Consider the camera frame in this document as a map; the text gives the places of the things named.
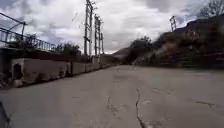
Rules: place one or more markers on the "dark tree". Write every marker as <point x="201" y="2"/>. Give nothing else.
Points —
<point x="140" y="46"/>

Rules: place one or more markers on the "grey cracked concrete road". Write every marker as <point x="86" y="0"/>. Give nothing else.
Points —
<point x="100" y="96"/>

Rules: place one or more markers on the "bushes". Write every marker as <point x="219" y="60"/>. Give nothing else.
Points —
<point x="68" y="49"/>

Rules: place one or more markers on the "small lattice pylon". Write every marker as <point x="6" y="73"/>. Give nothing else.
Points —
<point x="172" y="23"/>

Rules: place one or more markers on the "overgrown hillside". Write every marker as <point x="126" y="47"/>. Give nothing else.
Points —
<point x="186" y="46"/>

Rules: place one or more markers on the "metal railing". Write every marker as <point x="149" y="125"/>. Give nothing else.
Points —
<point x="30" y="41"/>

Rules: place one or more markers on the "bare tree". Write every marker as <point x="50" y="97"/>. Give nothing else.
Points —
<point x="213" y="8"/>

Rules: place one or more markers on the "concrete barrier wall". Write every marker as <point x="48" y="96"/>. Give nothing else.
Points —
<point x="43" y="70"/>

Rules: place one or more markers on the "dark wall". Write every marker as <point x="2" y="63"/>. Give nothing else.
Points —
<point x="33" y="54"/>

